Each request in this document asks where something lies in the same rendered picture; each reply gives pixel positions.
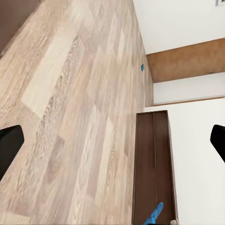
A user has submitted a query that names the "sandal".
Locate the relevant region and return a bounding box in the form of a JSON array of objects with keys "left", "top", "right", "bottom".
[{"left": 143, "top": 202, "right": 163, "bottom": 225}]

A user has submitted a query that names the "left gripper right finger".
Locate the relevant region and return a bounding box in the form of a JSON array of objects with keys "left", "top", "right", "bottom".
[{"left": 210, "top": 124, "right": 225, "bottom": 162}]

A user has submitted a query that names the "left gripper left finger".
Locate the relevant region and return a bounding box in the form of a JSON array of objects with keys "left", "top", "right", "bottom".
[{"left": 0, "top": 125, "right": 24, "bottom": 181}]

